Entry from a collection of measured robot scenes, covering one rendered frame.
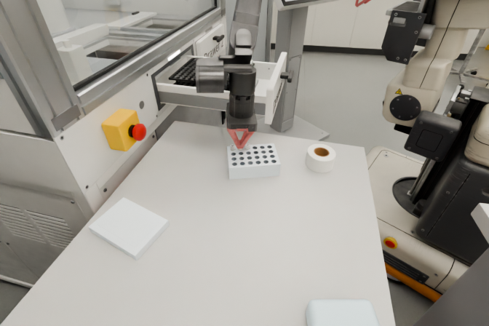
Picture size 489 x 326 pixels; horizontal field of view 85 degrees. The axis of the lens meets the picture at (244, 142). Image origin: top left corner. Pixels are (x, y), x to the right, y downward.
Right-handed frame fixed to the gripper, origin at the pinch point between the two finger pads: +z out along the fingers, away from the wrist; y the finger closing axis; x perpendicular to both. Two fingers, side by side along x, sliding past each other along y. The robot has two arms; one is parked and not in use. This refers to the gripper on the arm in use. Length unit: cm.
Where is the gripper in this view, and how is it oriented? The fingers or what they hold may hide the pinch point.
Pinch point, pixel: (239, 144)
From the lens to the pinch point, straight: 67.3
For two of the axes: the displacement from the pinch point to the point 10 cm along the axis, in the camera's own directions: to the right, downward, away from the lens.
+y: 0.8, 5.8, -8.1
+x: 10.0, -0.1, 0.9
